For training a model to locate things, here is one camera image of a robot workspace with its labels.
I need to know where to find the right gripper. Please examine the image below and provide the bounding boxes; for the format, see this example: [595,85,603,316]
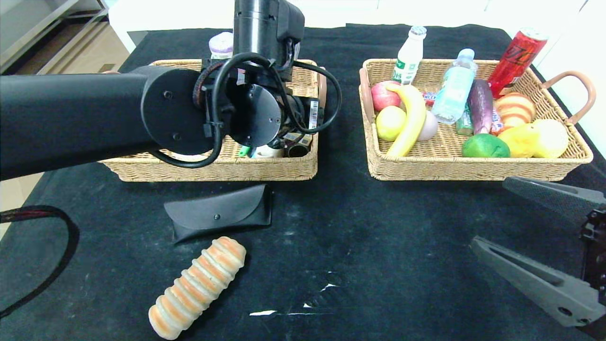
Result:
[470,176,606,341]

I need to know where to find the clear water bottle blue cap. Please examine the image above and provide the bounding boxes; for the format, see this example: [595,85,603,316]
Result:
[432,48,479,125]

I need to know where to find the yellow banana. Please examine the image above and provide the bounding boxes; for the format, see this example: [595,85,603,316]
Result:
[384,81,427,158]

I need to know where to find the black glasses case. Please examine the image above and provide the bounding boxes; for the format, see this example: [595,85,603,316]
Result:
[163,184,274,244]

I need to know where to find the ridged bread loaf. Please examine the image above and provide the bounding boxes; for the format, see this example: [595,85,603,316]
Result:
[148,236,247,340]

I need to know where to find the wicker basket with food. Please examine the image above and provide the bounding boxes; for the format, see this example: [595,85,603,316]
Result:
[359,58,596,181]

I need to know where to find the dark cup in basket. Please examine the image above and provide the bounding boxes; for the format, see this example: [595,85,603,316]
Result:
[285,141,313,158]

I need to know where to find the wicker basket with household items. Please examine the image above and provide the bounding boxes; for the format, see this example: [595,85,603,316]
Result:
[99,59,328,182]

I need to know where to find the large yellow lemon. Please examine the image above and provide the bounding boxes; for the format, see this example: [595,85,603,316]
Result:
[533,118,569,158]

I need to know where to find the yellow mango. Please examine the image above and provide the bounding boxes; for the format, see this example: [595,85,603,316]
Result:
[498,123,540,158]

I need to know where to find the green lime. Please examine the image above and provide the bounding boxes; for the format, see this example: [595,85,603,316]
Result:
[462,134,510,158]

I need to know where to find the croissant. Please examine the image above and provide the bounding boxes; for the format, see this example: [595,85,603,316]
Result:
[494,92,536,129]

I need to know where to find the green gum pack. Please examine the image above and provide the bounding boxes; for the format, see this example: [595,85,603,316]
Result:
[456,104,474,137]

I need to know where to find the purple eggplant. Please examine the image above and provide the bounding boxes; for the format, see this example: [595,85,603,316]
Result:
[468,79,494,135]

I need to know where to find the pale pink round fruit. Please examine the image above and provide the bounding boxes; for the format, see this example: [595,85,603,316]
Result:
[417,111,439,141]

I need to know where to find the red drink can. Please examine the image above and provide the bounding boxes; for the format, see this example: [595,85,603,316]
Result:
[488,27,549,98]

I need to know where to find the white cabinet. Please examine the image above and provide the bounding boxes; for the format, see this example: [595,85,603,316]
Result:
[483,0,606,157]

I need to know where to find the small yellow lemon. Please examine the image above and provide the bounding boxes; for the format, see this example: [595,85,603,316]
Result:
[375,105,407,142]

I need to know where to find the black table cloth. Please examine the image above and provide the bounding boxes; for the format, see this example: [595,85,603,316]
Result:
[0,24,606,341]

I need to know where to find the red apple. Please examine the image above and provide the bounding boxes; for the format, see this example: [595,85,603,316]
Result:
[371,81,402,112]

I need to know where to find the white yogurt drink bottle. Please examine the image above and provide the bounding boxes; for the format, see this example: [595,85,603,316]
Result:
[392,26,427,85]

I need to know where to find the small cream cup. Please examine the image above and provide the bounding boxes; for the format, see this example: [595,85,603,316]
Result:
[253,144,285,159]

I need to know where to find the purple lid jar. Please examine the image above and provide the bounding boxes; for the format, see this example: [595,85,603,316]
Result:
[209,32,234,60]

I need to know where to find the white low bench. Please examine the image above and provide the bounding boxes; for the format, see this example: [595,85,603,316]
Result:
[108,0,490,54]

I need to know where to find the grey metal shelf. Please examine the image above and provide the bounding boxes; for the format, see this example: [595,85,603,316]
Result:
[0,0,110,72]

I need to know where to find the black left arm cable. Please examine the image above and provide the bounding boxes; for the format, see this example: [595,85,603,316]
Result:
[151,52,343,169]

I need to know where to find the braided black red cable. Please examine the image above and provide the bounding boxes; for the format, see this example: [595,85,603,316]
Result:
[0,205,80,319]

